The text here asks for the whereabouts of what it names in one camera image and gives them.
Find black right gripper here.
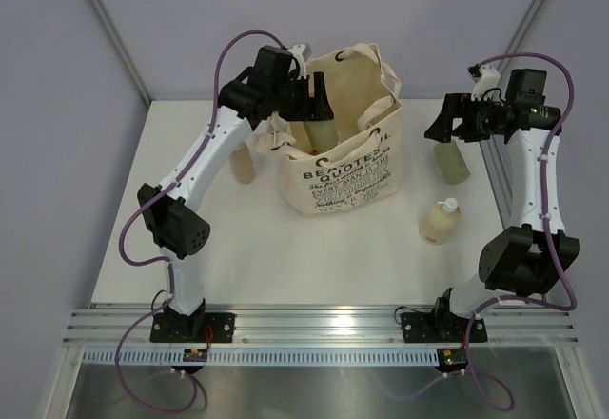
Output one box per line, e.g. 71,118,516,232
424,93,504,144

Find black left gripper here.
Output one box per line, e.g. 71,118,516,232
270,71,333,121

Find pale green lotion tube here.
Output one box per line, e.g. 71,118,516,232
304,120,339,153

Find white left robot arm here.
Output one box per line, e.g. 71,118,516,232
137,44,334,343

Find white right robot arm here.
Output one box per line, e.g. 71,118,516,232
420,64,580,342

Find cream canvas tote bag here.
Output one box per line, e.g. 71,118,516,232
255,43,404,215

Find pale green round bottle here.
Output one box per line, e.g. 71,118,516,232
433,141,471,186

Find beige pump bottle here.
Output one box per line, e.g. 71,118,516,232
229,142,255,184

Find cream pump lotion bottle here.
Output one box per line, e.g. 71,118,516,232
419,198,461,245

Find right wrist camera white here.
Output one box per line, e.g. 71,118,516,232
467,65,501,101

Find right aluminium frame post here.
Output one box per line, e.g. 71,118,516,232
492,0,547,74

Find aluminium frame post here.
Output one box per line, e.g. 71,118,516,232
86,0,153,108
492,0,547,74

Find left aluminium frame post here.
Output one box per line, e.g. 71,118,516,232
86,0,153,108

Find aluminium mounting rail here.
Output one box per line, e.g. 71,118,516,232
62,304,579,348

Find white slotted cable duct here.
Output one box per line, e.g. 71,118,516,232
83,347,440,367

